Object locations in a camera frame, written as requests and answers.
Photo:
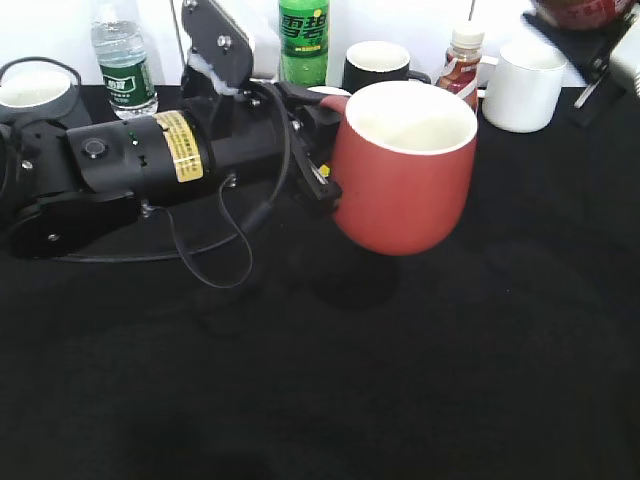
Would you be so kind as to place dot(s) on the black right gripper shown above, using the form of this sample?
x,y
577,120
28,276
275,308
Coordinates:
x,y
607,59

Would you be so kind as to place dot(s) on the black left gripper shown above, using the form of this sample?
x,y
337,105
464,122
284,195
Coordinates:
x,y
273,131

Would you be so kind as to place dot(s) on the cola bottle red label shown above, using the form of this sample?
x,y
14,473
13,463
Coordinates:
x,y
581,15

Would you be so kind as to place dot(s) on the red ceramic mug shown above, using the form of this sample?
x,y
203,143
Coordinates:
x,y
403,158

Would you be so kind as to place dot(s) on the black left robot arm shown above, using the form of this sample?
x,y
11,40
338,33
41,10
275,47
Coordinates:
x,y
63,188

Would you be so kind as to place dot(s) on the yellow paper cup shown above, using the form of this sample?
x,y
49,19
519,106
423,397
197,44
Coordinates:
x,y
329,90

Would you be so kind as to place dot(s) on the green sprite bottle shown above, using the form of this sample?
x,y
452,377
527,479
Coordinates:
x,y
304,35

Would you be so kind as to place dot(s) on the white ceramic mug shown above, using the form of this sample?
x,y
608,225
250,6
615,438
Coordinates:
x,y
523,87

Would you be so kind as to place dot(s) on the black ceramic mug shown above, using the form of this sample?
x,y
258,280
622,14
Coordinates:
x,y
371,62

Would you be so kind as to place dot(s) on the brown nescafe bottle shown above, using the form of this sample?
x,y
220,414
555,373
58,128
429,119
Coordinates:
x,y
462,58

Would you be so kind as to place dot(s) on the clear water bottle green label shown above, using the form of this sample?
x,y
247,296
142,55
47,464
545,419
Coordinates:
x,y
121,53

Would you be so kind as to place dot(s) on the grey ceramic mug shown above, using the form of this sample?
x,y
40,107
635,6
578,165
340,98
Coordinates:
x,y
46,94

